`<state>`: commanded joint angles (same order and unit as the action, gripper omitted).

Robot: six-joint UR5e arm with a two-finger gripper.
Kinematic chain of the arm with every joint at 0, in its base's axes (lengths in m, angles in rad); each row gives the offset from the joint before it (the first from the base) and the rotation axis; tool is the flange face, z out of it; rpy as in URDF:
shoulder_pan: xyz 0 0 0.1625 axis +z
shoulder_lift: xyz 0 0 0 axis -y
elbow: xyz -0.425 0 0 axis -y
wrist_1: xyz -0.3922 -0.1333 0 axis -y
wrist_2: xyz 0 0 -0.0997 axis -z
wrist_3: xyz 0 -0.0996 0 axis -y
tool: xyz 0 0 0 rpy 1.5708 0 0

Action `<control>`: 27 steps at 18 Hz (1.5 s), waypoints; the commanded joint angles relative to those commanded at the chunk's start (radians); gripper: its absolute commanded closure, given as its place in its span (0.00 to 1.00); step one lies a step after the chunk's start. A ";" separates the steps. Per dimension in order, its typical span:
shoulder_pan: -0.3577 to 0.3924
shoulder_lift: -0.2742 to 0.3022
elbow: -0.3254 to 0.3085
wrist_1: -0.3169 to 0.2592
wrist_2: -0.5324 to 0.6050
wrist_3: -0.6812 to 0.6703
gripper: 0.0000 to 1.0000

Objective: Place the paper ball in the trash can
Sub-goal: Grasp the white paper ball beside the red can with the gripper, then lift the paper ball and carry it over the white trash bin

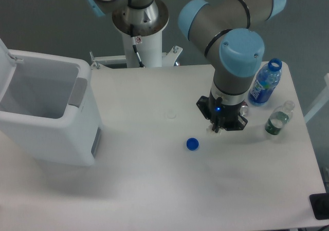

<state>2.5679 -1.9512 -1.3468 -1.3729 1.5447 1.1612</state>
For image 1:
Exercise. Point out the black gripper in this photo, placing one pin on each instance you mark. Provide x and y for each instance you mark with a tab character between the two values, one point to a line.
220	115

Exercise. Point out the metal can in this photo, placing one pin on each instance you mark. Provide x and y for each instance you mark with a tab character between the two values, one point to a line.
244	109

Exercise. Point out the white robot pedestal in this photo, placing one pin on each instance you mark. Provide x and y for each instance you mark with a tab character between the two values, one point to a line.
141	30

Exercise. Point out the clear green-label bottle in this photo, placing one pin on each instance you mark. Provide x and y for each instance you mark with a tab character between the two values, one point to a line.
279	118

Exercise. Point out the white frame right edge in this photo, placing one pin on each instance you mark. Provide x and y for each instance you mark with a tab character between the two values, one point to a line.
318	102

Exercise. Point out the blue bottle cap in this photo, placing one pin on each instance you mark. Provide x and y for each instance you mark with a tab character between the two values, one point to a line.
192	144

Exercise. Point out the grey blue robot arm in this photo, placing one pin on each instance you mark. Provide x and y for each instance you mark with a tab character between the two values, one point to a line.
222	33

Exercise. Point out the black device at edge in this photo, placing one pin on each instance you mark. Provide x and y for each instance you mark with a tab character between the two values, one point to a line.
319	203

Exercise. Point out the white trash bin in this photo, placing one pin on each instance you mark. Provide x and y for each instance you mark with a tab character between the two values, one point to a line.
48	107

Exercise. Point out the blue plastic bottle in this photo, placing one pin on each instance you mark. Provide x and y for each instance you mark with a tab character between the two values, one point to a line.
265	82

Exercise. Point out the white paper ball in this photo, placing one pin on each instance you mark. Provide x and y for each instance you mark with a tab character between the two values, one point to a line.
212	132

